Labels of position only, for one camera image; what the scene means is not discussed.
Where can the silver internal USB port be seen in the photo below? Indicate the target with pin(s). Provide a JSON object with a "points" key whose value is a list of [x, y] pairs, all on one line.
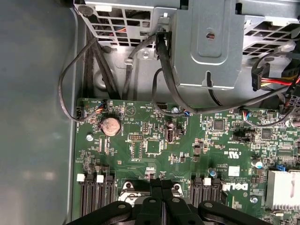
{"points": [[170, 135]]}

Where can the round coin cell battery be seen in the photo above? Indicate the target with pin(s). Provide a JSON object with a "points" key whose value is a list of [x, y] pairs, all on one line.
{"points": [[110, 126]]}

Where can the RAM slot black clips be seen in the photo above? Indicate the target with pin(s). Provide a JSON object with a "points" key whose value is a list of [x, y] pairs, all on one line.
{"points": [[110, 192], [216, 193], [90, 194], [196, 192]]}

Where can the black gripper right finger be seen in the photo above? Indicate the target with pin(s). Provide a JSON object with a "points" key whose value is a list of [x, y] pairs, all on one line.
{"points": [[178, 211]]}

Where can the green motherboard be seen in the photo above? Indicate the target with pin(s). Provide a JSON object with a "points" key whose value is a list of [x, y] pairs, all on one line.
{"points": [[187, 164]]}

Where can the silver finned heatsink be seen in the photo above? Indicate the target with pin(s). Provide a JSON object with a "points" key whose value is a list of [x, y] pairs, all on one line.
{"points": [[281, 189]]}

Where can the RAM slot white clips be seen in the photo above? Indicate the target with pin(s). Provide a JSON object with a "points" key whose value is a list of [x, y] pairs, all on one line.
{"points": [[207, 193], [82, 197], [100, 194]]}

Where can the CPU socket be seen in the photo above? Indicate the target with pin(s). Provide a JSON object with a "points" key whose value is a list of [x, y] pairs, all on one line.
{"points": [[127, 187]]}

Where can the black PC case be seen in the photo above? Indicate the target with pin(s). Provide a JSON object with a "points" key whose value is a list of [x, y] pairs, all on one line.
{"points": [[35, 117]]}

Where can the black power connector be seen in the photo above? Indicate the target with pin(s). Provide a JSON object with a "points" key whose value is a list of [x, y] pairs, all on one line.
{"points": [[259, 77]]}

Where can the grey metal drive cage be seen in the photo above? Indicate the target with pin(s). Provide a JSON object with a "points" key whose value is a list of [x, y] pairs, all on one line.
{"points": [[206, 47]]}

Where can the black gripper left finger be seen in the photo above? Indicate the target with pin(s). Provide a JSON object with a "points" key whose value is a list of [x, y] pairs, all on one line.
{"points": [[150, 211]]}

